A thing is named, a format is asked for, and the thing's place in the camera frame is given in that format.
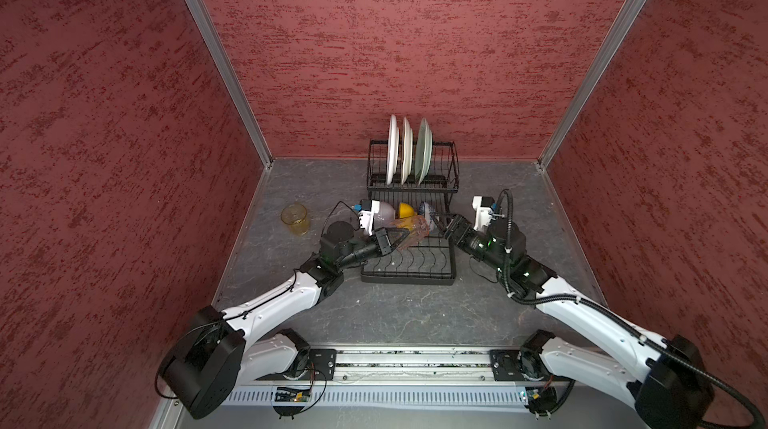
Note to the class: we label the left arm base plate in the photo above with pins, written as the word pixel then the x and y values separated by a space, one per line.
pixel 321 364

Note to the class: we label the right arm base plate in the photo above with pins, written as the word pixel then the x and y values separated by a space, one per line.
pixel 511 365

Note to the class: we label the white slotted cable duct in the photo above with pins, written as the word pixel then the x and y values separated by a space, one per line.
pixel 482 398

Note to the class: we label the left corner aluminium profile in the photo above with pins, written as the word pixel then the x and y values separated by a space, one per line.
pixel 218 53

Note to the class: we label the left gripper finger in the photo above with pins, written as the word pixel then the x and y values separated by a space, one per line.
pixel 386 245
pixel 394 234

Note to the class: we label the yellow bowl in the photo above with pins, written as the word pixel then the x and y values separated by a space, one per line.
pixel 407 216

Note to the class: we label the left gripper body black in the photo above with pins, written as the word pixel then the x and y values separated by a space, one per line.
pixel 363 249

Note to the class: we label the black wire dish rack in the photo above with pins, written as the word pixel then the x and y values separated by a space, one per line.
pixel 427 258

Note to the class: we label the corner aluminium profile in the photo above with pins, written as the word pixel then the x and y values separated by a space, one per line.
pixel 218 53
pixel 611 43

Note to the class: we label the blue floral porcelain bowl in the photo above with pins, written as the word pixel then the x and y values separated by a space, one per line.
pixel 428 212

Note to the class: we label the right corner aluminium profile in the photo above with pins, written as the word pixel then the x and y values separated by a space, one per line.
pixel 611 43

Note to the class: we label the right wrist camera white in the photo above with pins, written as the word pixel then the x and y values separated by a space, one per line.
pixel 484 207

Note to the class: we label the white plate middle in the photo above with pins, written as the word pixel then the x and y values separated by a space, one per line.
pixel 407 146

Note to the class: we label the amber glass cup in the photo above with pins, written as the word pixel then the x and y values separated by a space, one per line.
pixel 295 217

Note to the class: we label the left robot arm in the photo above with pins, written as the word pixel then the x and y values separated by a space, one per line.
pixel 222 349

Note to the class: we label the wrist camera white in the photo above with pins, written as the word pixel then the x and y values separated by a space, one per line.
pixel 484 207
pixel 367 209

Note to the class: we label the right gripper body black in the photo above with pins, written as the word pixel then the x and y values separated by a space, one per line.
pixel 475 243

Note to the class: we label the white plate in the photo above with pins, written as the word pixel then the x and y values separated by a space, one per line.
pixel 407 146
pixel 393 145

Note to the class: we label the pale green plate right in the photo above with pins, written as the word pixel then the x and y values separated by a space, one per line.
pixel 423 152

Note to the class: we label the pink glass cup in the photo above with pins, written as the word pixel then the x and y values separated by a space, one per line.
pixel 417 234

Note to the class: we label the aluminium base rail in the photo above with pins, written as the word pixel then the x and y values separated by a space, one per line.
pixel 401 364

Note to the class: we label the lavender ceramic bowl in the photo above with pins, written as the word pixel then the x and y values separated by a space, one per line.
pixel 385 216

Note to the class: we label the white plate left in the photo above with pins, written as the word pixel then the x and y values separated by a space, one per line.
pixel 393 145

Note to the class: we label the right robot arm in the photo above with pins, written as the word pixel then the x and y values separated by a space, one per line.
pixel 663 379

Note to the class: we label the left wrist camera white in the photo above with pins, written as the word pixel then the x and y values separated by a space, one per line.
pixel 367 209

